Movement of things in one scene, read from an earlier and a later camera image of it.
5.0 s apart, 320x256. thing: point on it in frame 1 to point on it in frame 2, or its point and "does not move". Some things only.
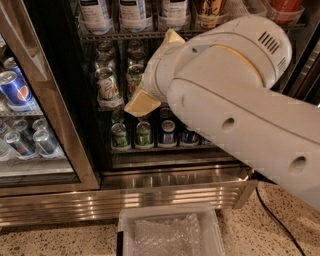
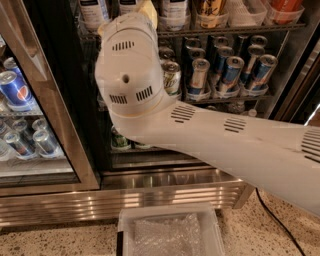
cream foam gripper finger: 171,37 to 147,7
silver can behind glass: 47,146 does not move
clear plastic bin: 170,230 does not move
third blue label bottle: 174,15 does not move
